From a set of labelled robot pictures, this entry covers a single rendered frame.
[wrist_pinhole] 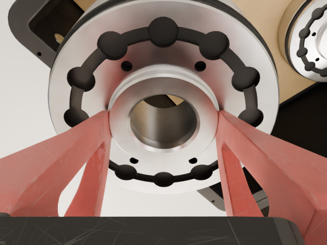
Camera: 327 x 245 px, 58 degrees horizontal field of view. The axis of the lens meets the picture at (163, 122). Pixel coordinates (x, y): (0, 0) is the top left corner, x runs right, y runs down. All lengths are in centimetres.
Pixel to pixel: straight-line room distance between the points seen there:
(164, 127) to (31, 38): 13
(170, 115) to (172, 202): 57
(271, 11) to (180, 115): 21
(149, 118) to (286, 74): 25
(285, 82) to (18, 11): 29
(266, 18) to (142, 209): 53
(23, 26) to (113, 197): 53
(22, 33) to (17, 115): 37
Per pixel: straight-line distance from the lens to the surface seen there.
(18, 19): 24
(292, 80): 39
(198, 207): 74
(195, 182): 16
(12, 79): 56
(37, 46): 25
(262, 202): 36
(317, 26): 33
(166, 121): 15
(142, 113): 15
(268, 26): 35
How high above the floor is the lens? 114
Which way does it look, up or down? 53 degrees down
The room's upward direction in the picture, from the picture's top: 179 degrees clockwise
